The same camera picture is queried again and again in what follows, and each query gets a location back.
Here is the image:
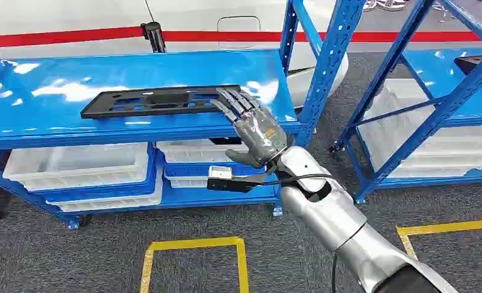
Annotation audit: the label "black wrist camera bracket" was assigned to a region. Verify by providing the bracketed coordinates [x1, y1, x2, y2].
[206, 161, 280, 194]

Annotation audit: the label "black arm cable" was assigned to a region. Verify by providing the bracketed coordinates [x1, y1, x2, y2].
[259, 173, 347, 293]

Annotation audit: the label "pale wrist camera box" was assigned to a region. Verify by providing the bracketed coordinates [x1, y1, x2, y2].
[207, 165, 234, 180]

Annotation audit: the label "black plastic panel with cutouts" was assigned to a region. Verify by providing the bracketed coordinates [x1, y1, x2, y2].
[80, 84, 242, 120]

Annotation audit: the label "black plastic part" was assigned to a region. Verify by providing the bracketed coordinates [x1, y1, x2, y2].
[454, 55, 482, 76]

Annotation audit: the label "black cylindrical post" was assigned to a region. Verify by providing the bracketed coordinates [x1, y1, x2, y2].
[140, 21, 167, 54]

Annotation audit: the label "blue plastic bin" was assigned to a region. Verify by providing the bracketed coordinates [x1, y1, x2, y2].
[163, 161, 266, 179]
[35, 143, 157, 204]

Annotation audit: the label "blue metal shelf rack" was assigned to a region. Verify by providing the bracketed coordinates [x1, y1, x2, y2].
[0, 0, 367, 231]
[330, 0, 482, 205]

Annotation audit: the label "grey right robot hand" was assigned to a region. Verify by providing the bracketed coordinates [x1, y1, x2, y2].
[209, 87, 289, 170]

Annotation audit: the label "yellow floor tape square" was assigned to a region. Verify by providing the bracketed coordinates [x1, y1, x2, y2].
[140, 236, 250, 293]
[395, 218, 482, 262]

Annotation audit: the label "white plastic bin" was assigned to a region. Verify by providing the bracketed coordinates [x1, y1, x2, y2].
[156, 139, 250, 164]
[386, 133, 482, 179]
[2, 142, 151, 192]
[358, 78, 482, 140]
[164, 176, 210, 189]
[49, 166, 164, 214]

